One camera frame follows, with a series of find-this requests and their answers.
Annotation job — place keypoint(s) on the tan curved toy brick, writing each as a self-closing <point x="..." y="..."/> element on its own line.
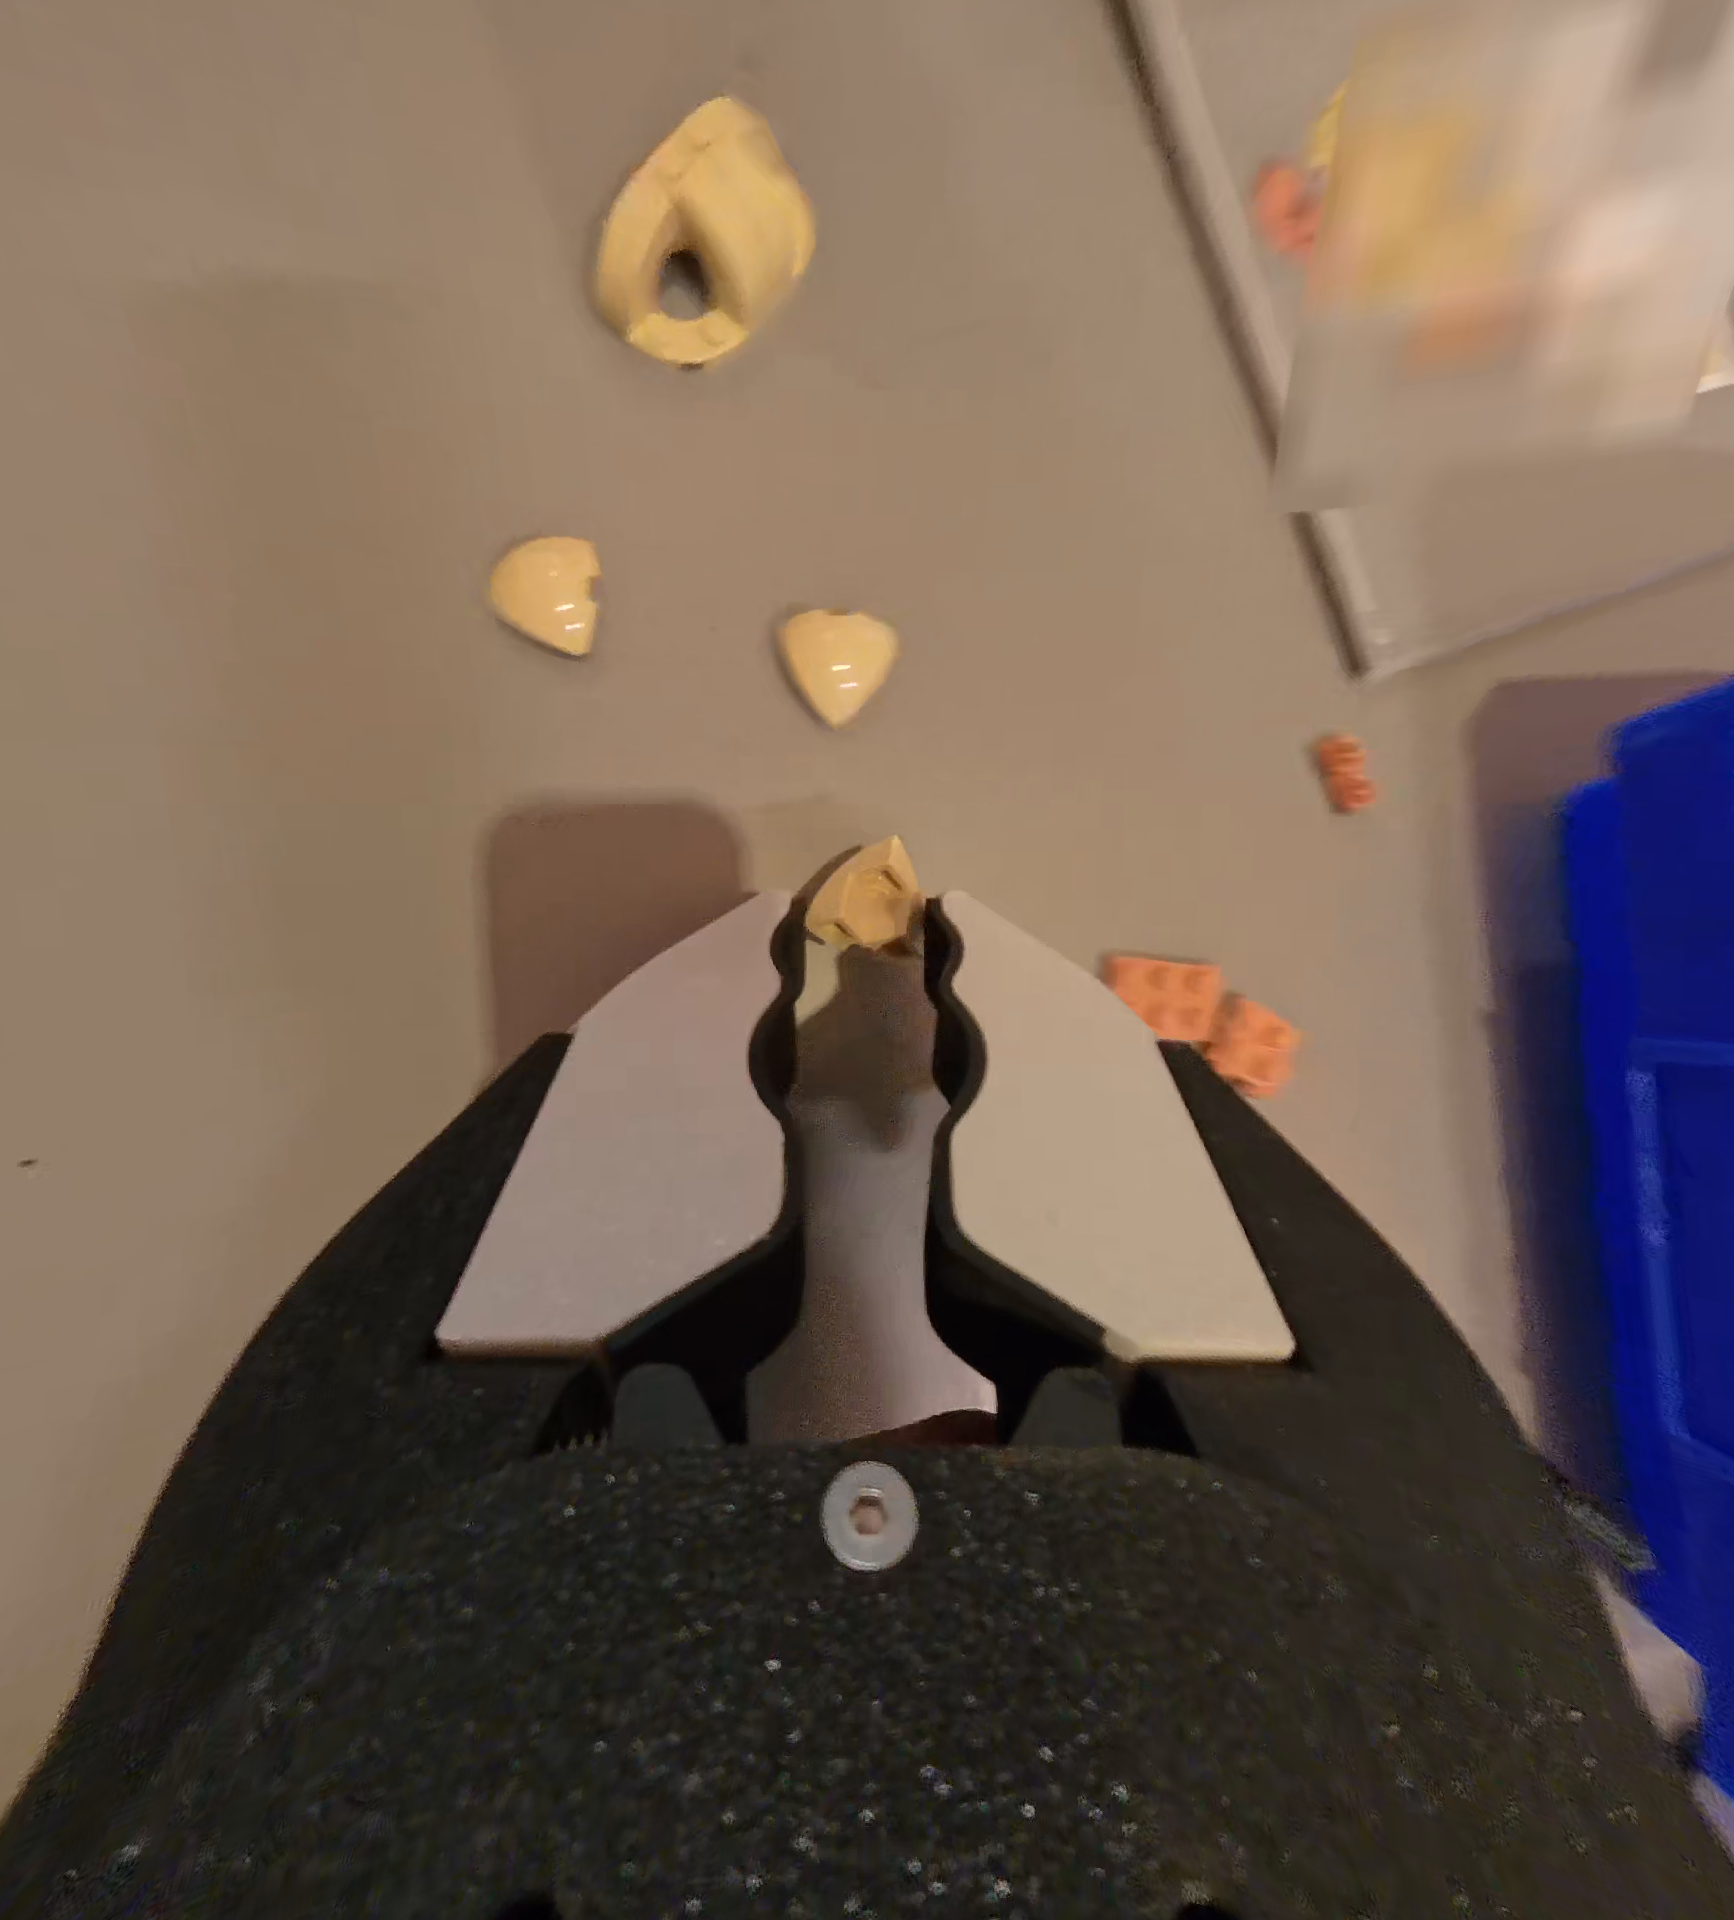
<point x="544" y="597"/>
<point x="860" y="901"/>
<point x="836" y="668"/>

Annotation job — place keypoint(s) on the grey desk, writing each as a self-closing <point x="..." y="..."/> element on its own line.
<point x="283" y="751"/>

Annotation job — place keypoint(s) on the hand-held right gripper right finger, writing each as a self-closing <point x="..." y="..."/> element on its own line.
<point x="1106" y="1185"/>

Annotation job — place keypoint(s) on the tan brick assembly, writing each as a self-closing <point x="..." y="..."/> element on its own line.
<point x="763" y="210"/>

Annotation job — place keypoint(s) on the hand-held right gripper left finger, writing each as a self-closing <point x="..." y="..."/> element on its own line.
<point x="613" y="1185"/>

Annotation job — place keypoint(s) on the blue plastic bin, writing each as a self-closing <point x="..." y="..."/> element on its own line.
<point x="1706" y="1051"/>

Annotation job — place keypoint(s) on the grey building instruction booklet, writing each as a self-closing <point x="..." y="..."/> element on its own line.
<point x="1436" y="579"/>

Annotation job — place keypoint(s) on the reddish brown toy brick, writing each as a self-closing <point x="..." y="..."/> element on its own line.
<point x="1256" y="1047"/>
<point x="1345" y="773"/>
<point x="1164" y="996"/>

